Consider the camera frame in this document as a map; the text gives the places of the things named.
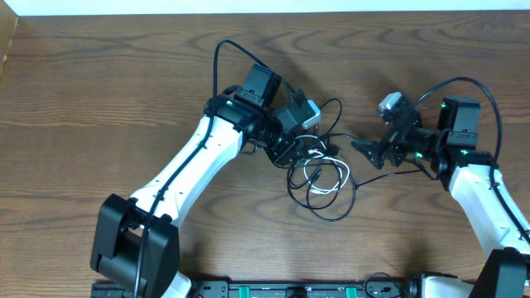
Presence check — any white cable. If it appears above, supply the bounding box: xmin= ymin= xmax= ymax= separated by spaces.
xmin=297 ymin=134 xmax=351 ymax=195

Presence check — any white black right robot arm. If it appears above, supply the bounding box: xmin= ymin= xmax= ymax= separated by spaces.
xmin=352 ymin=92 xmax=529 ymax=297

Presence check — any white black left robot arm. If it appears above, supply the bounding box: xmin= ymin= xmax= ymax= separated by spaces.
xmin=90 ymin=64 xmax=321 ymax=297

